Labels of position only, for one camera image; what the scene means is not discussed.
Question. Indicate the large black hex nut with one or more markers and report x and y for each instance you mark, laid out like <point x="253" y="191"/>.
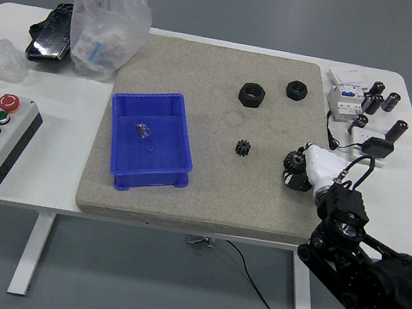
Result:
<point x="243" y="97"/>

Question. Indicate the metal under-table bracket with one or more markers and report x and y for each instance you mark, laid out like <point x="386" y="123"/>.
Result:
<point x="200" y="240"/>

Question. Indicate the black wrapped package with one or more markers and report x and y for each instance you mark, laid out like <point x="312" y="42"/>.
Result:
<point x="50" y="37"/>

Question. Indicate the white circuit breaker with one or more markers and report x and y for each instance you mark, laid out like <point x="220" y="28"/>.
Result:
<point x="341" y="103"/>

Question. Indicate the small dark bagged part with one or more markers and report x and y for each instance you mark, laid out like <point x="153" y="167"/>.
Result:
<point x="143" y="130"/>

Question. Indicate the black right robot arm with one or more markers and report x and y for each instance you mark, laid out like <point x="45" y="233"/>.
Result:
<point x="379" y="276"/>

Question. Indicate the black cylindrical capacitor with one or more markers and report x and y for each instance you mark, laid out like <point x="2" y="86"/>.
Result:
<point x="375" y="105"/>
<point x="377" y="88"/>
<point x="357" y="124"/>
<point x="391" y="101"/>
<point x="397" y="130"/>
<point x="365" y="101"/>

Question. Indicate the translucent white plastic bag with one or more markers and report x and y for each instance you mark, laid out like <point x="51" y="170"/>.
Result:
<point x="109" y="25"/>

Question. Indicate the white flat carton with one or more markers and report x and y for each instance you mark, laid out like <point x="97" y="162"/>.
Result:
<point x="347" y="77"/>

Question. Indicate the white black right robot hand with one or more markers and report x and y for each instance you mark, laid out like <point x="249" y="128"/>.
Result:
<point x="323" y="166"/>

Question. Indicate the blue plastic box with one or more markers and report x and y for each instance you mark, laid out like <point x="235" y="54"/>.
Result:
<point x="151" y="153"/>

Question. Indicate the small black spur gear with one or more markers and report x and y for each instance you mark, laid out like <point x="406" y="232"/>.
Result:
<point x="243" y="147"/>

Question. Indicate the large black bevel gear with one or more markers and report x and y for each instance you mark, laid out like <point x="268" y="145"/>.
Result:
<point x="293" y="161"/>

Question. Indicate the black power adapter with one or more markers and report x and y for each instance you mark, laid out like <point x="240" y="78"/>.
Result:
<point x="377" y="147"/>

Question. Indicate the small black hex nut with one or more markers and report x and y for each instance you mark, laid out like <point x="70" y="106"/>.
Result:
<point x="291" y="92"/>

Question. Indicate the grey-brown mat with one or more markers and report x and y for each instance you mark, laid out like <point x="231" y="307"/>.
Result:
<point x="201" y="185"/>

